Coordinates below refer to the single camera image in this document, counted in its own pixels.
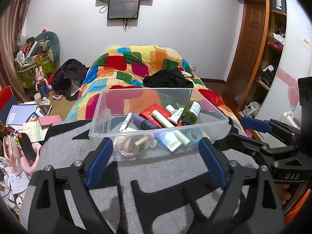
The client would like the person's right hand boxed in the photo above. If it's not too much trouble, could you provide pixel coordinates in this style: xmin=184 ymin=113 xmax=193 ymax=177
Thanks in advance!
xmin=276 ymin=184 xmax=291 ymax=205

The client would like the white slim cosmetic pen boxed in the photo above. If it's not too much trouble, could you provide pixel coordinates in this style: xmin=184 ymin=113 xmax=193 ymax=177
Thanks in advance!
xmin=118 ymin=111 xmax=133 ymax=133

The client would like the dark purple clothes pile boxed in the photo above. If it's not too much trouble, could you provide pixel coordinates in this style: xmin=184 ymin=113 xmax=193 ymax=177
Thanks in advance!
xmin=51 ymin=59 xmax=87 ymax=101

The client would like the white blue label tube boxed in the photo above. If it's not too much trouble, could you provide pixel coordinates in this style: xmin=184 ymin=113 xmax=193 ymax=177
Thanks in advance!
xmin=155 ymin=132 xmax=182 ymax=152

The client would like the black garment on bed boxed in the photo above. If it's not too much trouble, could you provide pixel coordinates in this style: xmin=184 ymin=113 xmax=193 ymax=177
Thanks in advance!
xmin=143 ymin=69 xmax=194 ymax=88

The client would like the orange sleeve forearm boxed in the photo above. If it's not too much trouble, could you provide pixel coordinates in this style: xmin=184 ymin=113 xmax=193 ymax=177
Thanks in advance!
xmin=284 ymin=189 xmax=311 ymax=226

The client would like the clear plastic storage bin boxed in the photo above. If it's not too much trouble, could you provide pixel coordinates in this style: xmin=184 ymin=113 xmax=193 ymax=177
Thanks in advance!
xmin=89 ymin=88 xmax=230 ymax=161

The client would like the light green long tube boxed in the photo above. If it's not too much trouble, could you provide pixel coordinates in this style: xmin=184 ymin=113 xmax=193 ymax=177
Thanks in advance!
xmin=152 ymin=110 xmax=189 ymax=146

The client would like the grey black fleece blanket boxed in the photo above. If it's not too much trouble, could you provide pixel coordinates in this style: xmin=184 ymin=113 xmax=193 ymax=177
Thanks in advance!
xmin=19 ymin=119 xmax=259 ymax=234

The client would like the pink rabbit figurine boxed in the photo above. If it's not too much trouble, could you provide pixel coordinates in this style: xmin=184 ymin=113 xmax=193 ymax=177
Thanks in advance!
xmin=35 ymin=66 xmax=49 ymax=99

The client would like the dark green glass bottle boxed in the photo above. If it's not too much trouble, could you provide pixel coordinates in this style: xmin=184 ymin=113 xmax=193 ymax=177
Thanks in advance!
xmin=180 ymin=100 xmax=201 ymax=126

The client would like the purple bottle dark cap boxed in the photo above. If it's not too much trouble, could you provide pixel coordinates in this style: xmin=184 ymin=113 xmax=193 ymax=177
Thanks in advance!
xmin=131 ymin=113 xmax=160 ymax=130

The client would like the blue notebook on floor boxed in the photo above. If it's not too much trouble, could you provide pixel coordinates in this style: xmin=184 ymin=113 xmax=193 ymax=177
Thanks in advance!
xmin=6 ymin=104 xmax=37 ymax=126

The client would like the mint green small tube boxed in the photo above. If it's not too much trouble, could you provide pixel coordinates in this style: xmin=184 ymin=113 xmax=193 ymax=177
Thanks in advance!
xmin=148 ymin=139 xmax=158 ymax=150

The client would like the wooden door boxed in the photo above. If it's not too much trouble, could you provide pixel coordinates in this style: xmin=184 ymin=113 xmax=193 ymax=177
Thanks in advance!
xmin=227 ymin=0 xmax=265 ymax=95

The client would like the green storage basket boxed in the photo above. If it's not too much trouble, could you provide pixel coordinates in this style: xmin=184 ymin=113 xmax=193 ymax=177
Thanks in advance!
xmin=15 ymin=31 xmax=60 ymax=89

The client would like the pink flat box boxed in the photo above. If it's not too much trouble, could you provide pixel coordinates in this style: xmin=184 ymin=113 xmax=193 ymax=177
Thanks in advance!
xmin=39 ymin=115 xmax=62 ymax=126

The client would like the beige cosmetic tube red cap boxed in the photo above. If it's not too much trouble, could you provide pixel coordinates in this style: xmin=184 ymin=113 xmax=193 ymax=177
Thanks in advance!
xmin=165 ymin=105 xmax=184 ymax=125

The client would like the colourful patchwork blanket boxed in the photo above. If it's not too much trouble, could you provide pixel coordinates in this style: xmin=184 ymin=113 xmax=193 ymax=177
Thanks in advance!
xmin=64 ymin=44 xmax=247 ymax=135

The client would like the white gauze tape roll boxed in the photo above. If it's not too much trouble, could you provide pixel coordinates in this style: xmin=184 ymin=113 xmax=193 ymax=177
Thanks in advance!
xmin=114 ymin=136 xmax=134 ymax=157

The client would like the black orange handheld device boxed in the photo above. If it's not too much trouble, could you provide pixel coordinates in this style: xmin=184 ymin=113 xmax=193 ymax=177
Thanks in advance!
xmin=18 ymin=133 xmax=36 ymax=165

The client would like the wall mounted small monitor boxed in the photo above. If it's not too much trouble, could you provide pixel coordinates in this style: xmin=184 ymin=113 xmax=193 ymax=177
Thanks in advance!
xmin=107 ymin=0 xmax=140 ymax=20

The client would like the red pouch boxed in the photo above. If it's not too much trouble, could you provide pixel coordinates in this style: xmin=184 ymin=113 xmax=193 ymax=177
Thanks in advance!
xmin=140 ymin=104 xmax=181 ymax=128

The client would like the wooden shelf unit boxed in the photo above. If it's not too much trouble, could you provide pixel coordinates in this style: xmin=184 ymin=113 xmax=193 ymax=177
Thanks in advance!
xmin=235 ymin=0 xmax=287 ymax=118

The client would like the pink white braided cord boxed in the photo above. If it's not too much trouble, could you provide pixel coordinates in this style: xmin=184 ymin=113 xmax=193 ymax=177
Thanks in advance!
xmin=118 ymin=136 xmax=156 ymax=157

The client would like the blue tape roll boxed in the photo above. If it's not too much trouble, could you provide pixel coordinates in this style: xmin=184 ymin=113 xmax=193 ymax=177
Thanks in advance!
xmin=184 ymin=127 xmax=203 ymax=147

